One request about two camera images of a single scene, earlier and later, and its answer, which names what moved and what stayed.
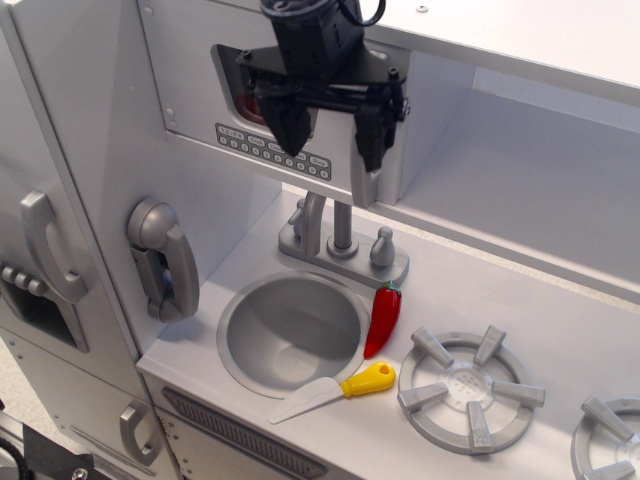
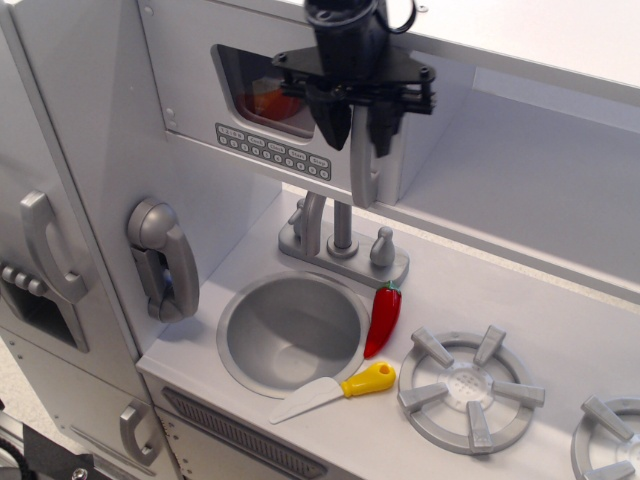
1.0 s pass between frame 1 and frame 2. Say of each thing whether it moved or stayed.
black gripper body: moved
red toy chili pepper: stayed
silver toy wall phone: stayed
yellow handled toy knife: stayed
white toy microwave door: stayed
